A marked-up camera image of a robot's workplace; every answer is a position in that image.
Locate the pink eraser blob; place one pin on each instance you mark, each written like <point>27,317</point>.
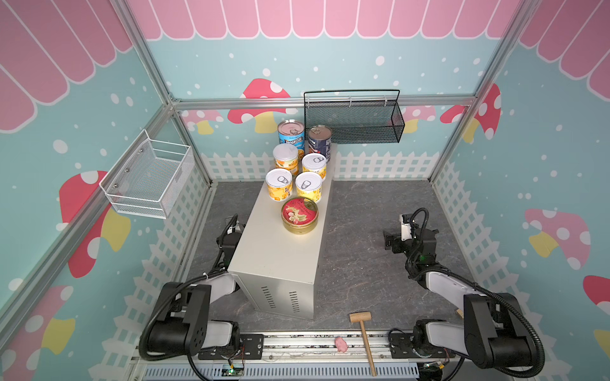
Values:
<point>341,345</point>

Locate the yellow can silver lid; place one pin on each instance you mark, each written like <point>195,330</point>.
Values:
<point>279,183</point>

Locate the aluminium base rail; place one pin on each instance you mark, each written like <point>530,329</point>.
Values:
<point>311,355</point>

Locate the white wire mesh basket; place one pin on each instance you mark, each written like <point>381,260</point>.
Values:
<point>149,178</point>

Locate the dark chopped tomatoes can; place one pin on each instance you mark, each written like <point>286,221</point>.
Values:
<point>319,140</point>

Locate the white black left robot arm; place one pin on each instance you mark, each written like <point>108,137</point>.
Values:
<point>180,323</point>

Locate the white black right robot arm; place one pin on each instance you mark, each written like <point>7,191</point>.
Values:
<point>494,333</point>

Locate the grey metal cabinet counter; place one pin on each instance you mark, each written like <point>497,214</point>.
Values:
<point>276,269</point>

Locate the green yellow white lid can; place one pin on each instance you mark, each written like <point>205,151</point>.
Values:
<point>286,157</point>

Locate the black wire mesh basket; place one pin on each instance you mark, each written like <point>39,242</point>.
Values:
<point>355,116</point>

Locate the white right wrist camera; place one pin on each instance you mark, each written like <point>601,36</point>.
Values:
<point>405,227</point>

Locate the white lid small can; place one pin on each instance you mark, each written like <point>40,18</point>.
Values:
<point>315,163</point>

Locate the wooden mallet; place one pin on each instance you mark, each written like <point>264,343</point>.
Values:
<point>361,318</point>

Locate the blue chicken noodle soup can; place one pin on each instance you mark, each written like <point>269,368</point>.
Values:
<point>292,132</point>

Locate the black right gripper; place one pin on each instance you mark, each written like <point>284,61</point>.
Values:
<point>394,240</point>

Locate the red lid tin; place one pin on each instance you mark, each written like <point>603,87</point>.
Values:
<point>300,215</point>

